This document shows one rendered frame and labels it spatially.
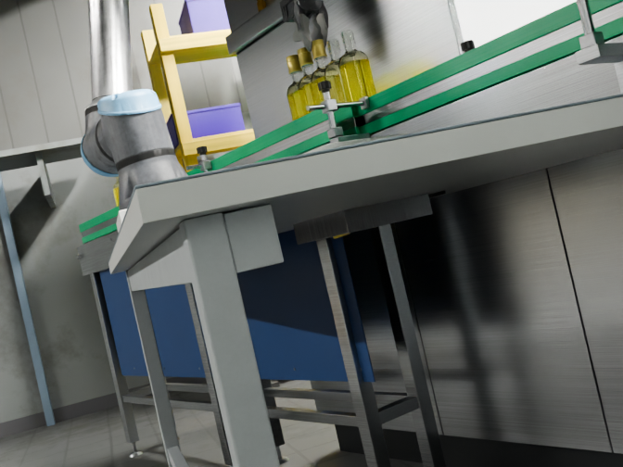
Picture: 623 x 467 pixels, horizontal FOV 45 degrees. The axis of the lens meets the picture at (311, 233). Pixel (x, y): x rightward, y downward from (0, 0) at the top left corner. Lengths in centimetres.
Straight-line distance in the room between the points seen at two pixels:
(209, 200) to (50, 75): 420
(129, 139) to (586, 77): 81
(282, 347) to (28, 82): 318
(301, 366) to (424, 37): 87
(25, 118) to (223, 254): 412
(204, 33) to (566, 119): 337
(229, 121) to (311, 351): 236
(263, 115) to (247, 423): 177
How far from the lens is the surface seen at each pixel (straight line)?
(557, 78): 138
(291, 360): 200
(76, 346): 467
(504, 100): 145
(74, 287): 466
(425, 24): 183
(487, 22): 171
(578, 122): 86
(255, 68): 245
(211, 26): 422
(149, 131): 145
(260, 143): 193
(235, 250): 74
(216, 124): 408
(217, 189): 69
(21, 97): 484
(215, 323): 73
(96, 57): 167
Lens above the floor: 66
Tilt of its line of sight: 1 degrees up
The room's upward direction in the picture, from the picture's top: 13 degrees counter-clockwise
